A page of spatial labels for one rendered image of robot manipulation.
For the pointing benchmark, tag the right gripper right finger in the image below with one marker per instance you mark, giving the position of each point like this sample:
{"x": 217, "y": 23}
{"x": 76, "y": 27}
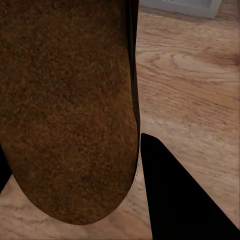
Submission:
{"x": 179, "y": 208}

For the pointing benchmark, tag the sandal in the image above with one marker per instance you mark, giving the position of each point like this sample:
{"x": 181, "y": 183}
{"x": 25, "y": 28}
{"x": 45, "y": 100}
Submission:
{"x": 69, "y": 106}

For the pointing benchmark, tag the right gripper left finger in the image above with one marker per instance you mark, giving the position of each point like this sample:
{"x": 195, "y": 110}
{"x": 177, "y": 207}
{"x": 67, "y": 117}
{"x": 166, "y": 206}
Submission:
{"x": 5, "y": 171}

